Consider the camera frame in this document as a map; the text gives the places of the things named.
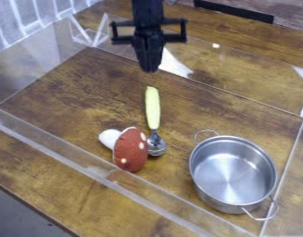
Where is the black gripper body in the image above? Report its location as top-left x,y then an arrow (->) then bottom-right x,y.
110,0 -> 188,44

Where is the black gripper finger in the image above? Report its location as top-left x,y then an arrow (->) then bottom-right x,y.
150,35 -> 165,72
133,36 -> 151,72

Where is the black bar at back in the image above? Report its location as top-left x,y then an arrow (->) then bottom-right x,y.
194,0 -> 276,24

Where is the red plush mushroom toy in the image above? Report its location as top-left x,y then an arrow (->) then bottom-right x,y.
98,127 -> 149,172

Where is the silver metal pot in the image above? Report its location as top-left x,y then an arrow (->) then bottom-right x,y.
189,130 -> 280,221

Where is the clear acrylic enclosure wall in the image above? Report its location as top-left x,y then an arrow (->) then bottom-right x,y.
0,0 -> 303,237

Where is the green handled metal spoon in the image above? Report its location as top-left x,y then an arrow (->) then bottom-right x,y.
145,86 -> 167,156

